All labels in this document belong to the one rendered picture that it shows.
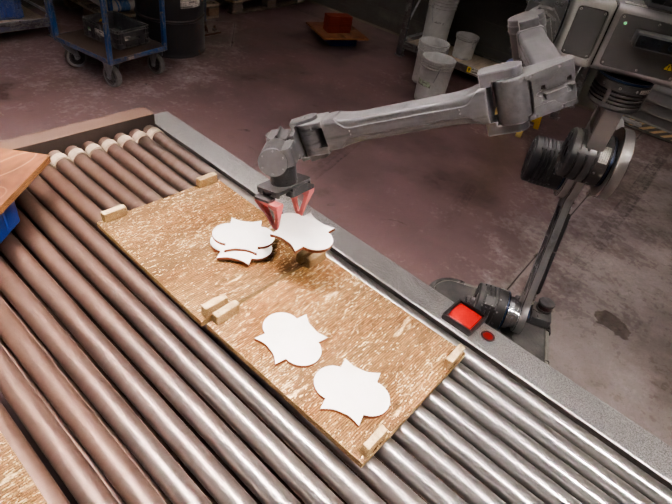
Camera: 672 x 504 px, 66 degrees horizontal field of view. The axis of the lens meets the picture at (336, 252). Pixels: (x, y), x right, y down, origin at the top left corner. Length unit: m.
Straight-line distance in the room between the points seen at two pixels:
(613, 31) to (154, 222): 1.18
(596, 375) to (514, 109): 1.93
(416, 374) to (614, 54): 0.90
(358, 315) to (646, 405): 1.82
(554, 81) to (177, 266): 0.83
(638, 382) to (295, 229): 2.03
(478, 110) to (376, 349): 0.50
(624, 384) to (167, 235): 2.14
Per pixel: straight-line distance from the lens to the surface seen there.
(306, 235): 1.11
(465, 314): 1.22
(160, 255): 1.23
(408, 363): 1.07
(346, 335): 1.08
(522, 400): 1.14
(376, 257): 1.32
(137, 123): 1.78
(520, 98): 0.92
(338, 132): 1.01
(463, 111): 0.93
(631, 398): 2.71
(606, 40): 1.46
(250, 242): 1.23
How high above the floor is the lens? 1.74
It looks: 39 degrees down
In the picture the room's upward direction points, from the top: 11 degrees clockwise
